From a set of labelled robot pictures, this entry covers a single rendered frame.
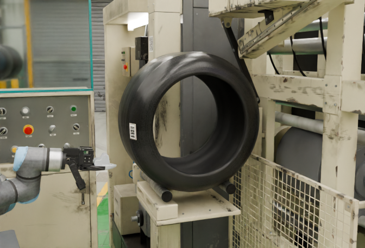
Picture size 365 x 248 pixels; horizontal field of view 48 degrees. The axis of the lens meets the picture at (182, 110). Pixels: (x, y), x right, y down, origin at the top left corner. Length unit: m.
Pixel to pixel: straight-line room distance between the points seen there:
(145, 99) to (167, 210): 0.45
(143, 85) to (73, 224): 1.06
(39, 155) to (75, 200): 0.76
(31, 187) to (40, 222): 0.70
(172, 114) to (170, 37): 0.37
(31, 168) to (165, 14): 0.90
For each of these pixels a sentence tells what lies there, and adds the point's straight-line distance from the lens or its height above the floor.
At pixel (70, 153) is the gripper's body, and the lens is 1.61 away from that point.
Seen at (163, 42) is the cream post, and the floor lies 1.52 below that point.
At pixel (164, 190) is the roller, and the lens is 1.64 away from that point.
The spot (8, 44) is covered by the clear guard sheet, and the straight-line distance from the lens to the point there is 2.21.
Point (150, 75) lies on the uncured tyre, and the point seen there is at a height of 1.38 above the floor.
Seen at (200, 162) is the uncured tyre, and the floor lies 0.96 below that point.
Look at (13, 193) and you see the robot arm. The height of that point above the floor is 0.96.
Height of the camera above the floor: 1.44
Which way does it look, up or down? 7 degrees down
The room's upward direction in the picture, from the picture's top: straight up
